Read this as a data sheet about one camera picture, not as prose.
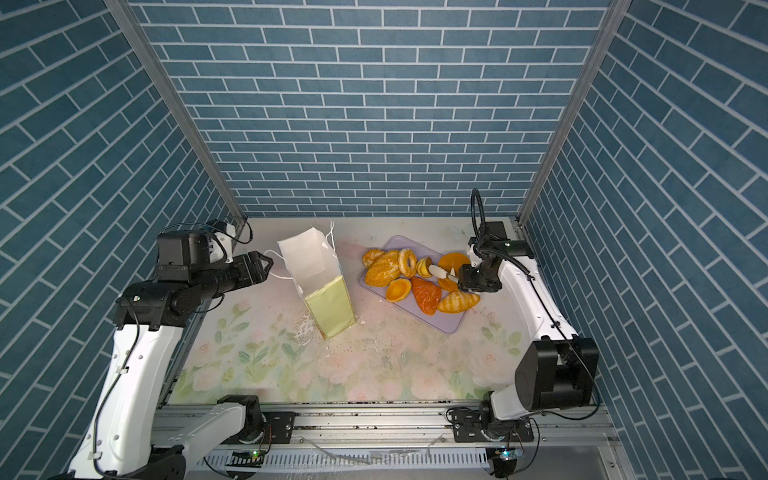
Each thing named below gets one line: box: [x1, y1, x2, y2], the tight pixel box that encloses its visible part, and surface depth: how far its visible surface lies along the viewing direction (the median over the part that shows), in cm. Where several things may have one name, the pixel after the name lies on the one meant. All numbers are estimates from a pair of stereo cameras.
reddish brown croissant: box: [411, 277, 442, 316], surface depth 97 cm
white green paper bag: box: [277, 221, 357, 340], surface depth 82 cm
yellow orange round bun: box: [386, 278, 412, 303], surface depth 97 cm
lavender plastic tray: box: [357, 234, 469, 333], surface depth 98 cm
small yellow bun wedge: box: [416, 256, 433, 278], surface depth 101 cm
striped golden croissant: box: [437, 290, 480, 314], surface depth 95 cm
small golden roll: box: [362, 249, 385, 269], surface depth 104 cm
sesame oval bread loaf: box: [364, 250, 401, 288], surface depth 98 cm
